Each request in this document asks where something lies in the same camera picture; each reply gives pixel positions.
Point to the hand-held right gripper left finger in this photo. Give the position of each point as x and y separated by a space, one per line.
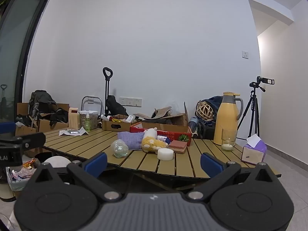
96 164

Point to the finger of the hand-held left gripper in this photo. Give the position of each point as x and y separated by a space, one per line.
31 139
6 128

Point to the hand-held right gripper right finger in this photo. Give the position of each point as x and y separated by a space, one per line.
211 164

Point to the pink sponge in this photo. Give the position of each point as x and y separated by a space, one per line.
177 146

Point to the purple towel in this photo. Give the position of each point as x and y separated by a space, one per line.
130 140

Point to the white round sponge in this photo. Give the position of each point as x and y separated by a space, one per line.
165 154

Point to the black bucket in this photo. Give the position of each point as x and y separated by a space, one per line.
43 156

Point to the clear crumpled plastic ball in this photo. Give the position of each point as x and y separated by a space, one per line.
119 148

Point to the trash bin with wrappers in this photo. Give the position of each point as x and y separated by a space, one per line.
18 184

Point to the clear drinking glass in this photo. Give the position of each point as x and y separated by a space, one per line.
228 139

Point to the black backpack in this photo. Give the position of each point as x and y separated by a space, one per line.
207 131

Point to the white round lid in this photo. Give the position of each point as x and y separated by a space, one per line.
56 162

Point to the black clothes pile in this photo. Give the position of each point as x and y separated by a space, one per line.
59 115

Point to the grey hiking backpack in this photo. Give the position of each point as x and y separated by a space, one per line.
41 102

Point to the clear packet with papers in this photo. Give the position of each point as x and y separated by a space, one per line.
72 131

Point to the green spray bottle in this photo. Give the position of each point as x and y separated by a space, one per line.
87 124

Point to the purple tissue pack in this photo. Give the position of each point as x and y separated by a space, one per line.
252 152

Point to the clear storage jar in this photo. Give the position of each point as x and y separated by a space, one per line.
94 119

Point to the tall wooden box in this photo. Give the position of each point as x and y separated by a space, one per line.
74 118

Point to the white bottle with red cap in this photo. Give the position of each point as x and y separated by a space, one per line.
105 117

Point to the yellow thermos jug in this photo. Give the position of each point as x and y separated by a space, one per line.
226 118

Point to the woven rattan ball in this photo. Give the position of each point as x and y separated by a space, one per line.
204 112

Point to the large brown cardboard box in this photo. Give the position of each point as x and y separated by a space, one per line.
176 120

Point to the small white box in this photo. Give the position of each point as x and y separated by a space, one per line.
130 118

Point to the yellow and white plush toy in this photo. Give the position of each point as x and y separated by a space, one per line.
151 142

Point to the black bag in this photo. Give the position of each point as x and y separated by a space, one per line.
116 105

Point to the dark blue cloth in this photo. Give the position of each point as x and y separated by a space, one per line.
215 101

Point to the black tripod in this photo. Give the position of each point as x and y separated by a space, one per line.
252 105

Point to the dark framed glass door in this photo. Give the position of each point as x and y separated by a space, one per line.
16 53

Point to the white metal frame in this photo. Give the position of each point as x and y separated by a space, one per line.
83 105

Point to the white wall socket row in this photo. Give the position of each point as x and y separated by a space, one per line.
131 101

